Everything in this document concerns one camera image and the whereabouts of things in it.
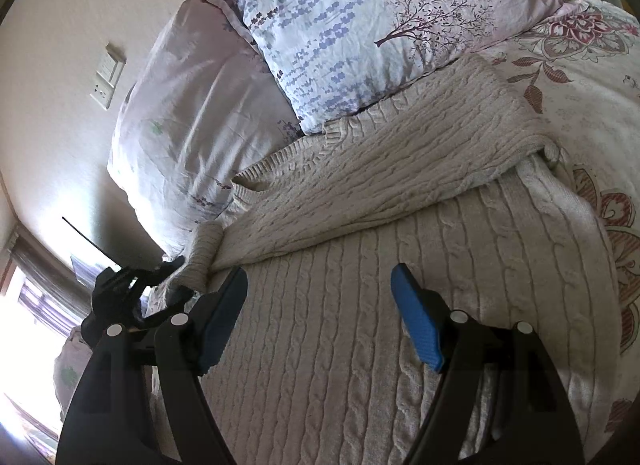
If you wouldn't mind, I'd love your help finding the pale cushion with green print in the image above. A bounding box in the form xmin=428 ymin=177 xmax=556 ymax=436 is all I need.
xmin=52 ymin=330 xmax=93 ymax=413

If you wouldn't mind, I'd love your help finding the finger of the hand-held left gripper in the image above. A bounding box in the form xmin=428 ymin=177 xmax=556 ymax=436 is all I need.
xmin=144 ymin=256 xmax=187 ymax=287
xmin=137 ymin=287 xmax=197 ymax=330

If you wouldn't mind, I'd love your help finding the floral bed sheet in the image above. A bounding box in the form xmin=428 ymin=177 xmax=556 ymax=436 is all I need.
xmin=477 ymin=0 xmax=640 ymax=448

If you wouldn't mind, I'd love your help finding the white wall switch panel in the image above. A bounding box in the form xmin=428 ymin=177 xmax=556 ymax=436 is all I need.
xmin=90 ymin=42 xmax=126 ymax=111

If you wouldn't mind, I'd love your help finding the brown curtain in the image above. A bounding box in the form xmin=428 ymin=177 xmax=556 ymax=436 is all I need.
xmin=0 ymin=225 xmax=91 ymax=331

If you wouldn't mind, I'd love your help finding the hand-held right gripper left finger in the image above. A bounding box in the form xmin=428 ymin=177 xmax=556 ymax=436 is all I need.
xmin=55 ymin=266 xmax=249 ymax=465

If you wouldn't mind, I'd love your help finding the pale lilac pillow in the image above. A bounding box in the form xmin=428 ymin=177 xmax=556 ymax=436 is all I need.
xmin=106 ymin=0 xmax=307 ymax=260

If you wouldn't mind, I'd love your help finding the thin black rod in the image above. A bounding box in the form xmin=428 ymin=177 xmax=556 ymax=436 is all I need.
xmin=61 ymin=216 xmax=122 ymax=265

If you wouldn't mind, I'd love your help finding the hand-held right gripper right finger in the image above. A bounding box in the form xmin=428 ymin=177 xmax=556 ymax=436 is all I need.
xmin=390 ymin=263 xmax=587 ymax=465

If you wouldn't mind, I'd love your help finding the tree print pillow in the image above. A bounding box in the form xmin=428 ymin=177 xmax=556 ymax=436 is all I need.
xmin=179 ymin=0 xmax=567 ymax=136

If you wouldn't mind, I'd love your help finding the cream cable knit sweater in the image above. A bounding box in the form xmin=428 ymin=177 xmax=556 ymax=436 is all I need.
xmin=147 ymin=52 xmax=618 ymax=465

